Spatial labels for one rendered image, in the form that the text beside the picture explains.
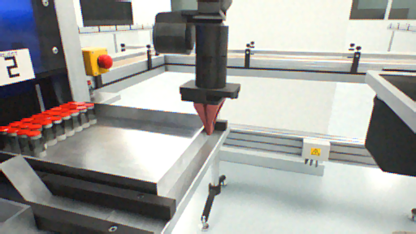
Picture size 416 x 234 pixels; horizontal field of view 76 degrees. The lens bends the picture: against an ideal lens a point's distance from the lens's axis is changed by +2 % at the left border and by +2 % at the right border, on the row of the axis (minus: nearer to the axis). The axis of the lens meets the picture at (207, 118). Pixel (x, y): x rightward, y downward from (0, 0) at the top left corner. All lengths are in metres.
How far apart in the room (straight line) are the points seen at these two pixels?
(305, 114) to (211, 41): 1.60
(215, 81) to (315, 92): 1.53
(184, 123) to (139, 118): 0.11
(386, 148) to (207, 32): 0.33
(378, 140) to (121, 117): 0.52
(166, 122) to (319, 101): 1.49
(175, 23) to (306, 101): 1.58
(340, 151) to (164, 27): 1.16
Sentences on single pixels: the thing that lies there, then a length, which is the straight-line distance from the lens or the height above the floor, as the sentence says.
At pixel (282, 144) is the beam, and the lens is 1.43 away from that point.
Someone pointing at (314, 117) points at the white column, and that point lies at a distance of 2.01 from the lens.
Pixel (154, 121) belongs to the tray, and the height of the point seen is 0.89.
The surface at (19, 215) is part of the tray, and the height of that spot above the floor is 0.91.
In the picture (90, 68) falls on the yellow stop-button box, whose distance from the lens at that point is 0.80.
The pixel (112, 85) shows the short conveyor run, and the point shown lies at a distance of 1.05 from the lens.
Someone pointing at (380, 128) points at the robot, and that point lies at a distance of 0.47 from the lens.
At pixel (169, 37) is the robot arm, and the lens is 0.46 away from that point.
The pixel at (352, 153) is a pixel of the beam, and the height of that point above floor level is 0.49.
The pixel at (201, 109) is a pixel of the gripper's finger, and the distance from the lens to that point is 0.47.
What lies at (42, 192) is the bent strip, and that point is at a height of 0.89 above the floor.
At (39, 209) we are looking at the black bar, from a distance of 0.38.
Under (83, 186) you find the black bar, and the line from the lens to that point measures 0.40.
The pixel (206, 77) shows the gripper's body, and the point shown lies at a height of 1.01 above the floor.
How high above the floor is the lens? 1.11
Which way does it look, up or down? 21 degrees down
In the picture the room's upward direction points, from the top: straight up
